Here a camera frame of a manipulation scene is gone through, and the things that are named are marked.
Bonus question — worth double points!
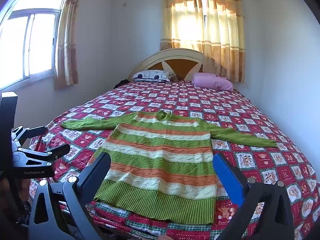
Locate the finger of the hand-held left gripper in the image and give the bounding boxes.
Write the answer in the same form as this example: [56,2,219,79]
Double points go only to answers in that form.
[12,144,71,167]
[11,126,47,143]

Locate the green orange striped sweater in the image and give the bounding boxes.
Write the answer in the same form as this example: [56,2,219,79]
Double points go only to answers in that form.
[61,110,278,225]

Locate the cream and brown headboard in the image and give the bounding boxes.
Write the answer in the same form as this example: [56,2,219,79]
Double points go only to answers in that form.
[128,48,206,82]

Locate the sliding glass window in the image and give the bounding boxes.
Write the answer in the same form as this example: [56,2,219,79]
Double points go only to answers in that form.
[0,0,69,91]

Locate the beige side window curtain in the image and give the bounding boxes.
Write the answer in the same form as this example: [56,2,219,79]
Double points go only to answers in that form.
[54,0,85,90]

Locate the white patterned pillow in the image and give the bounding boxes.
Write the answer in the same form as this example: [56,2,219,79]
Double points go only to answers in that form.
[132,69,175,82]

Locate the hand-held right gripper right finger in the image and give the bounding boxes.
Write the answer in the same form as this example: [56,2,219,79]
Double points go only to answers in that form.
[212,152,295,240]

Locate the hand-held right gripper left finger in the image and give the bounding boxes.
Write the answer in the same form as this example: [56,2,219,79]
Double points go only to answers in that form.
[29,152,112,240]

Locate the pink pillow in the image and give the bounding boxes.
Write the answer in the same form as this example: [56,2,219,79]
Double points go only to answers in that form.
[192,72,234,91]

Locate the yellow beige curtain panel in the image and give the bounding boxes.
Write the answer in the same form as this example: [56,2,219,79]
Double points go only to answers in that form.
[160,0,206,53]
[203,0,246,83]

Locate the red checkered printed bedspread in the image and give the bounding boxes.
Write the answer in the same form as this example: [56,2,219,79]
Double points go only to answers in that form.
[29,79,320,240]

